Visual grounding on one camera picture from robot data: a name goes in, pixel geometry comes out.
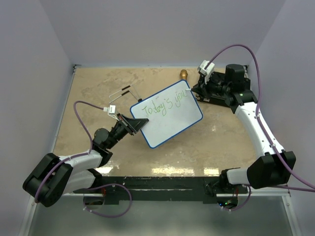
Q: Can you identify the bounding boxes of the black base frame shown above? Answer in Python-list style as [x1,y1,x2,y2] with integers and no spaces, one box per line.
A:
[73,176,248,206]

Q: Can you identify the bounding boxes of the gold microphone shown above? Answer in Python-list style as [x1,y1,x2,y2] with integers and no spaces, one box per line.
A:
[179,69,189,81]

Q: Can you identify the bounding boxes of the wire whiteboard stand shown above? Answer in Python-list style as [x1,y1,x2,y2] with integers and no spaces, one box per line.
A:
[109,84,142,104]

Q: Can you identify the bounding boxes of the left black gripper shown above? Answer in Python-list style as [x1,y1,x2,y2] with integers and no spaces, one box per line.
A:
[106,114,149,149]

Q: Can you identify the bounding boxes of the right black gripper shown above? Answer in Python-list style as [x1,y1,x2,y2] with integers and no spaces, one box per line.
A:
[192,71,231,100]

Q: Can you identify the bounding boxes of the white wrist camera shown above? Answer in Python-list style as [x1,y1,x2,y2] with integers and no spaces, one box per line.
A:
[103,105,119,120]
[197,60,215,84]

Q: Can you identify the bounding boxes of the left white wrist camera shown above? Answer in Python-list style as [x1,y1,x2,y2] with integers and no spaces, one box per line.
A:
[103,105,119,120]

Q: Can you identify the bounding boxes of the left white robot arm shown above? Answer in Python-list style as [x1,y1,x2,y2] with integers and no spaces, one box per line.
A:
[22,115,149,207]

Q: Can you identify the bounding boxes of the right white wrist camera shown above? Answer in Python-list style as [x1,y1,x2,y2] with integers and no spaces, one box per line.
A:
[197,60,215,84]

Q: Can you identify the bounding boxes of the black hard case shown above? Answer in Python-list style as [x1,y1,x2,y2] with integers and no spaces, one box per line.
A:
[196,71,251,106]

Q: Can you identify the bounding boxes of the blue framed whiteboard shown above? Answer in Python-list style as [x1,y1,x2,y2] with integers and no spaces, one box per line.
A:
[130,80,203,148]

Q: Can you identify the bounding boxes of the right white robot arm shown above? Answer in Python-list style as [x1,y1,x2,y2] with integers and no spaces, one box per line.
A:
[191,60,296,193]

